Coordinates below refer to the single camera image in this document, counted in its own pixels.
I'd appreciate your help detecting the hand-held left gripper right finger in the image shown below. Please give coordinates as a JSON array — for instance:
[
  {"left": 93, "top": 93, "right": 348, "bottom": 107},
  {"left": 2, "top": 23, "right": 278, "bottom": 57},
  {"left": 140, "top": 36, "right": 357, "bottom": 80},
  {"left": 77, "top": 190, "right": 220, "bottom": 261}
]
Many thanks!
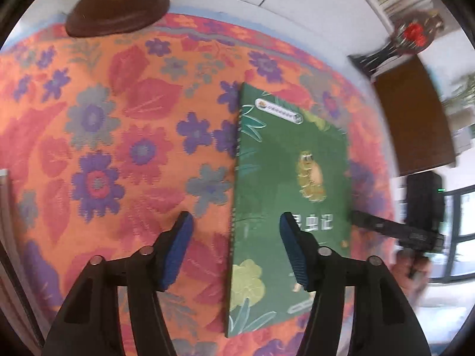
[{"left": 279, "top": 211, "right": 433, "bottom": 356}]

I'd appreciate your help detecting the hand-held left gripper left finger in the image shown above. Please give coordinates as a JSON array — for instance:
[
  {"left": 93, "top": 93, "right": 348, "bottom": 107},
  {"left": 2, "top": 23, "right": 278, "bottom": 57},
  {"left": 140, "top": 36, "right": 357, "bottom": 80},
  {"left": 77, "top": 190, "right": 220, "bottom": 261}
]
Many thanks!
[{"left": 44, "top": 211, "right": 194, "bottom": 356}]

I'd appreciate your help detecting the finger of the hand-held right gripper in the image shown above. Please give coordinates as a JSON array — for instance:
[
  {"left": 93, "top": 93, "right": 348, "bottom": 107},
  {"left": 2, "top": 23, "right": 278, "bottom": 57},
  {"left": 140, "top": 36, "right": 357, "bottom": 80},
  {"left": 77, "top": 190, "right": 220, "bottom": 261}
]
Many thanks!
[{"left": 351, "top": 211, "right": 409, "bottom": 239}]

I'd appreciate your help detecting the green book with yellow caterpillar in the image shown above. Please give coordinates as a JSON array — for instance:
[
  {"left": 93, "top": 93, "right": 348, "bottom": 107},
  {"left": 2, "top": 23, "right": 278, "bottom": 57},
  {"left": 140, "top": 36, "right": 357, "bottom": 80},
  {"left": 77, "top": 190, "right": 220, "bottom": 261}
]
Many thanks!
[{"left": 224, "top": 82, "right": 353, "bottom": 339}]

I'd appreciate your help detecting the person's right hand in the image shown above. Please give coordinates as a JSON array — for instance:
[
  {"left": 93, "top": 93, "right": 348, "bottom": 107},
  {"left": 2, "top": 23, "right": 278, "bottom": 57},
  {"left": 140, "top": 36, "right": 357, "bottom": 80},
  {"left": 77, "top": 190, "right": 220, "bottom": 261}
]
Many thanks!
[{"left": 392, "top": 251, "right": 432, "bottom": 298}]

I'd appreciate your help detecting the dark framed window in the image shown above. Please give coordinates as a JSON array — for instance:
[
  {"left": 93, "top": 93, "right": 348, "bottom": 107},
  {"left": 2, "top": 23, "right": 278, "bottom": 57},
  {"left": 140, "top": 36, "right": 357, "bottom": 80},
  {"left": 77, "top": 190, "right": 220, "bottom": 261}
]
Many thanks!
[{"left": 436, "top": 187, "right": 475, "bottom": 280}]

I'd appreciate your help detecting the brown wooden cabinet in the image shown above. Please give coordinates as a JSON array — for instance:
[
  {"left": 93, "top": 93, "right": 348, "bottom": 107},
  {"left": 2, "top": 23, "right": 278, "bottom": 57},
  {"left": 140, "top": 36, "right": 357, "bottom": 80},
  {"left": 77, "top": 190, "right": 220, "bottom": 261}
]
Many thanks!
[{"left": 372, "top": 56, "right": 458, "bottom": 178}]

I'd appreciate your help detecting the orange floral cloth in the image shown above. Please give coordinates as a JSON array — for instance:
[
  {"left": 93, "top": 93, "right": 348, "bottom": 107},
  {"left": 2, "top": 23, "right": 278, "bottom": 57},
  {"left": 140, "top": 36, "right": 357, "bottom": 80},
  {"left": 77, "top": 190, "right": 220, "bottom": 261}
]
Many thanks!
[{"left": 0, "top": 12, "right": 399, "bottom": 356}]

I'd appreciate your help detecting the round embroidered flower fan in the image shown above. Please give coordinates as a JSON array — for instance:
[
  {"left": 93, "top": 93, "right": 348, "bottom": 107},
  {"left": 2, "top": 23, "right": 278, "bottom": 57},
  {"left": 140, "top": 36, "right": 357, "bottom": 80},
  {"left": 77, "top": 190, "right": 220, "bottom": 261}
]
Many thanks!
[{"left": 388, "top": 11, "right": 444, "bottom": 55}]

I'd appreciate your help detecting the antique yellow globe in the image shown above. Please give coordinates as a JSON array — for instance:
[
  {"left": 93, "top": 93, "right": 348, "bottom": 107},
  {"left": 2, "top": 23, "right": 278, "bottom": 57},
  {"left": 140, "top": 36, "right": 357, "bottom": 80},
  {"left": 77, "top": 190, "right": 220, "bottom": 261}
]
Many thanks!
[{"left": 66, "top": 0, "right": 171, "bottom": 38}]

